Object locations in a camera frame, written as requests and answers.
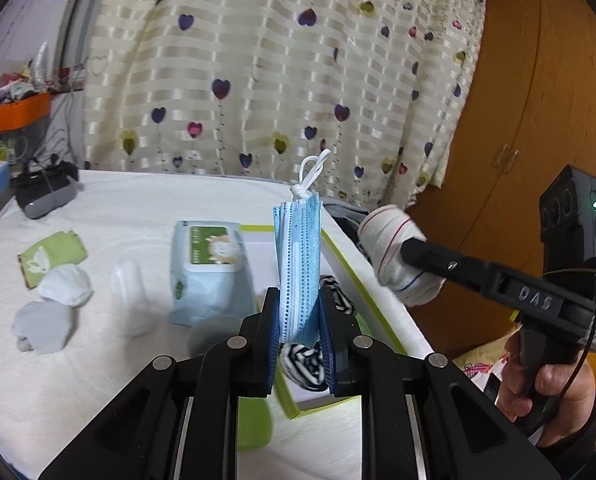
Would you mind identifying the heart print curtain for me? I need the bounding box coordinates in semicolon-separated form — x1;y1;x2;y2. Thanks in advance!
83;0;489;211

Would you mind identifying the yellow-green cardboard box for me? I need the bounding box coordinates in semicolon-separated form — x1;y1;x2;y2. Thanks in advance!
240;220;421;419

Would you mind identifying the blue face mask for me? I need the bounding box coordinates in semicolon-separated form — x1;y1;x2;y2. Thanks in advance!
272;150;324;348

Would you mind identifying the person's right hand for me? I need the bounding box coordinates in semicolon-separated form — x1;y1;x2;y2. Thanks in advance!
495;331;596;448

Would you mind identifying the grey baby mitten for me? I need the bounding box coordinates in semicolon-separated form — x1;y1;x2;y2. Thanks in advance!
10;300;76;356

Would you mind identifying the grey garment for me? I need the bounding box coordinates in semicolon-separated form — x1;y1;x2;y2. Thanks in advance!
323;197;374;222

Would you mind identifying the orange tray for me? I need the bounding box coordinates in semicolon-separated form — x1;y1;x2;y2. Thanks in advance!
0;92;53;136

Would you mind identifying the beige cloth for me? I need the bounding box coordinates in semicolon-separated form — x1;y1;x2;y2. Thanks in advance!
357;205;445;306

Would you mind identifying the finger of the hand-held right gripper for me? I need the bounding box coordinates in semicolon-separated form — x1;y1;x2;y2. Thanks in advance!
402;237;505;294

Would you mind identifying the wet wipes pack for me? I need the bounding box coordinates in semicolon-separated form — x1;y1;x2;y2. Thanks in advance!
167;220;256;326

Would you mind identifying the green bunny towel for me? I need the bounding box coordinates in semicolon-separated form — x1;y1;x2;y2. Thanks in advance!
17;230;88;291

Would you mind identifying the white sock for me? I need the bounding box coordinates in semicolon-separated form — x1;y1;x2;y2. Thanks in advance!
110;257;159;338

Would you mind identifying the patterned bedding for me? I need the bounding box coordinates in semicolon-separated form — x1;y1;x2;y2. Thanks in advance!
453;345;519;386

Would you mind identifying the green jar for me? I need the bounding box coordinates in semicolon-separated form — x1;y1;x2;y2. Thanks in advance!
238;395;276;453

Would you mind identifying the wooden wardrobe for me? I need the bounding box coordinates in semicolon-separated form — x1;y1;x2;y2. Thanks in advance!
408;0;596;361

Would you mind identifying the white baby mitten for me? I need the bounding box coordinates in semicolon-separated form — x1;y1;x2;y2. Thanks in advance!
38;266;94;307

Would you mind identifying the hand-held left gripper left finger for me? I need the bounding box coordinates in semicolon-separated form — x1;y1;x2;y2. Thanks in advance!
38;285;281;480

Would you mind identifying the black grey device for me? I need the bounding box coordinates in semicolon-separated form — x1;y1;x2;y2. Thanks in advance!
10;160;81;220

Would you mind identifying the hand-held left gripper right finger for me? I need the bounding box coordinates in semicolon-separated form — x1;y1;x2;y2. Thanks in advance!
318;287;561;480

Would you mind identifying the dark plastic jar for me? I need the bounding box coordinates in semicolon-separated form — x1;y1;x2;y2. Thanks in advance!
188;315;249;356

